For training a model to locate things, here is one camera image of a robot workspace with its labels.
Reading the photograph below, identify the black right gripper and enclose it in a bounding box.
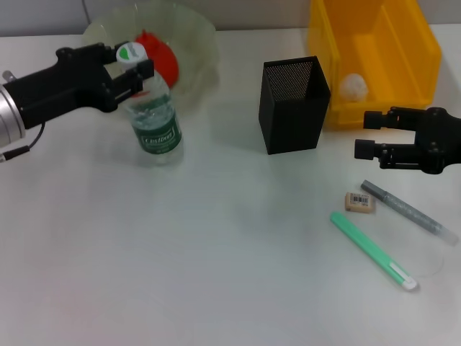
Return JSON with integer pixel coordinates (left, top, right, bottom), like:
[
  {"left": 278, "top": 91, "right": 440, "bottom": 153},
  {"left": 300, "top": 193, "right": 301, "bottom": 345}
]
[{"left": 354, "top": 106, "right": 461, "bottom": 176}]

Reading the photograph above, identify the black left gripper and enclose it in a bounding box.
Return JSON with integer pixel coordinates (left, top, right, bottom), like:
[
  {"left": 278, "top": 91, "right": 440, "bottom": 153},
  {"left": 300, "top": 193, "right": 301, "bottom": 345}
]
[{"left": 3, "top": 42, "right": 156, "bottom": 130}]

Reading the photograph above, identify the white paper ball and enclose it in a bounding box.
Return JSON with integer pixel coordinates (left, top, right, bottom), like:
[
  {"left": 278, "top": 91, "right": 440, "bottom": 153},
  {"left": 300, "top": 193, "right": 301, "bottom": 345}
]
[{"left": 340, "top": 74, "right": 369, "bottom": 101}]

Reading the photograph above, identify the beige eraser with barcode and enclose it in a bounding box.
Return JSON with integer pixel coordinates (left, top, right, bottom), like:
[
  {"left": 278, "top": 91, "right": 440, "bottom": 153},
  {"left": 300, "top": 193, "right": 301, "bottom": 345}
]
[{"left": 344, "top": 192, "right": 376, "bottom": 214}]

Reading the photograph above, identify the clear green-label water bottle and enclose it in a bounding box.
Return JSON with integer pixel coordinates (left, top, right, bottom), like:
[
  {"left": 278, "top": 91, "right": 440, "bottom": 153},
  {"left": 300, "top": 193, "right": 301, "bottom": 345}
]
[{"left": 115, "top": 41, "right": 184, "bottom": 169}]

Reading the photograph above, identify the black mesh pen holder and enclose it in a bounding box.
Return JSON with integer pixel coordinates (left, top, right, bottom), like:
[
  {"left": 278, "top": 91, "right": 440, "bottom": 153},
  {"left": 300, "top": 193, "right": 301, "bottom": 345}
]
[{"left": 258, "top": 56, "right": 331, "bottom": 156}]

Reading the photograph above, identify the green glass fruit bowl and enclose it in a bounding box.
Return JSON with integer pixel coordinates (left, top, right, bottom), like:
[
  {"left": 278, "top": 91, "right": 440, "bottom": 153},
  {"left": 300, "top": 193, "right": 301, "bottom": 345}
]
[{"left": 61, "top": 0, "right": 221, "bottom": 115}]

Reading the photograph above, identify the silver marker pen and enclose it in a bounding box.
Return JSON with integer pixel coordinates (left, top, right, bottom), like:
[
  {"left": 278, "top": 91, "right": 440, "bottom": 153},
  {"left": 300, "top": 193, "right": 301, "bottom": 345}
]
[{"left": 360, "top": 179, "right": 459, "bottom": 247}]

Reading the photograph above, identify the green pen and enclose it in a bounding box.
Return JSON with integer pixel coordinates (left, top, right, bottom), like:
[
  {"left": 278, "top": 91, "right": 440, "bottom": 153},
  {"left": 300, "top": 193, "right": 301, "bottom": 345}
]
[{"left": 329, "top": 211, "right": 421, "bottom": 293}]

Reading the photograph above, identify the yellow plastic bin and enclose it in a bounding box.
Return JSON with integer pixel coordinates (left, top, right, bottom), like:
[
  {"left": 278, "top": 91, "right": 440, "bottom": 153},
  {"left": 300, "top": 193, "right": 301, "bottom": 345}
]
[{"left": 306, "top": 0, "right": 443, "bottom": 130}]

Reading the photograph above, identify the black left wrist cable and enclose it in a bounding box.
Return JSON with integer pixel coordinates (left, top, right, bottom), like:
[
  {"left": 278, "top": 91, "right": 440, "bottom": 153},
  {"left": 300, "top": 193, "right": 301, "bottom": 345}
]
[{"left": 0, "top": 122, "right": 46, "bottom": 164}]

